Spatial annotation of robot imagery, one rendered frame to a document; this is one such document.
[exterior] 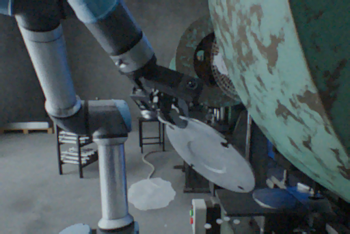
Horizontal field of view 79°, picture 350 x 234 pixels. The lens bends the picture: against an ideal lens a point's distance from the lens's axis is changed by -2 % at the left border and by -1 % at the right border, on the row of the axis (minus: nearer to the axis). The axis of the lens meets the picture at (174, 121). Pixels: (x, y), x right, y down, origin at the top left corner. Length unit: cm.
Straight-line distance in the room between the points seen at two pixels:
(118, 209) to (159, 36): 684
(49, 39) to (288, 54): 45
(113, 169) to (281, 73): 62
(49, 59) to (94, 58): 708
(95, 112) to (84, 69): 702
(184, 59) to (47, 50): 152
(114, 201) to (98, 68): 696
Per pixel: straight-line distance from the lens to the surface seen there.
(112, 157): 72
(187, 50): 196
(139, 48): 39
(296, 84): 19
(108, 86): 747
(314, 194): 87
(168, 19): 747
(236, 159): 52
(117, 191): 74
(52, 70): 57
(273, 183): 100
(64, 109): 68
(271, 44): 19
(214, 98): 197
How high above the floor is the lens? 114
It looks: 10 degrees down
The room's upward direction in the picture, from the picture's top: straight up
